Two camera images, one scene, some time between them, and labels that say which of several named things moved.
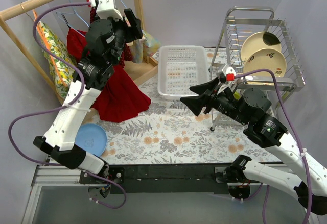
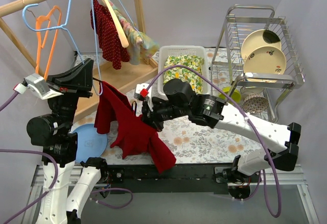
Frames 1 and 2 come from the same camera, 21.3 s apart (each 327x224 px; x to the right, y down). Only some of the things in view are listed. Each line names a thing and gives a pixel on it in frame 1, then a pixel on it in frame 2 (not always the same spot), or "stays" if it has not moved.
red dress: [122, 96] -> [133, 136]
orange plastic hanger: [46, 39] -> [47, 18]
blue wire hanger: [60, 15] -> [62, 26]
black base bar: [160, 178] stays
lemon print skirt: [63, 73] -> [195, 62]
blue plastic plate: [91, 138] stays
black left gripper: [131, 26] -> [72, 88]
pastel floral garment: [148, 45] stays
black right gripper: [210, 98] -> [147, 112]
